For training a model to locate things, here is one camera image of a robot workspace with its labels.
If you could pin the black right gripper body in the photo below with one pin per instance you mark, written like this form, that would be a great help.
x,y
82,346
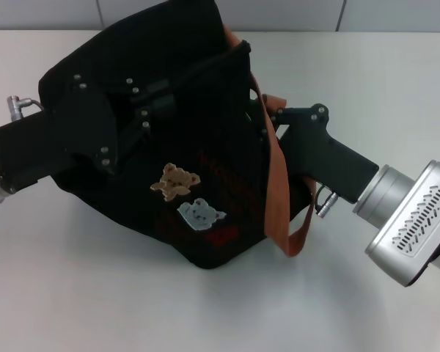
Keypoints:
x,y
322,154

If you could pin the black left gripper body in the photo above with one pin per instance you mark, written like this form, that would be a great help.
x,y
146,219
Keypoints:
x,y
58,139

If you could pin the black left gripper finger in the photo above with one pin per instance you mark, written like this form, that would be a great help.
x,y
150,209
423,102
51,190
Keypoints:
x,y
157,89
163,105

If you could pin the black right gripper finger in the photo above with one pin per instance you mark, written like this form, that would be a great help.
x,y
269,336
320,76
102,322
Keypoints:
x,y
295,114
264,135

